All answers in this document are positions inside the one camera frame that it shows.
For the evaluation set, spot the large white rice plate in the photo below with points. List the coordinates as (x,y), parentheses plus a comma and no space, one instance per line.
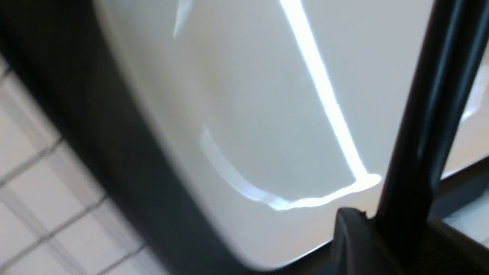
(269,114)

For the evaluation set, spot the black serving tray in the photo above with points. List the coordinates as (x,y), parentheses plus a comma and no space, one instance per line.
(58,51)

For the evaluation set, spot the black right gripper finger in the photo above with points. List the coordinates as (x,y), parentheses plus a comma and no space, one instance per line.
(358,249)

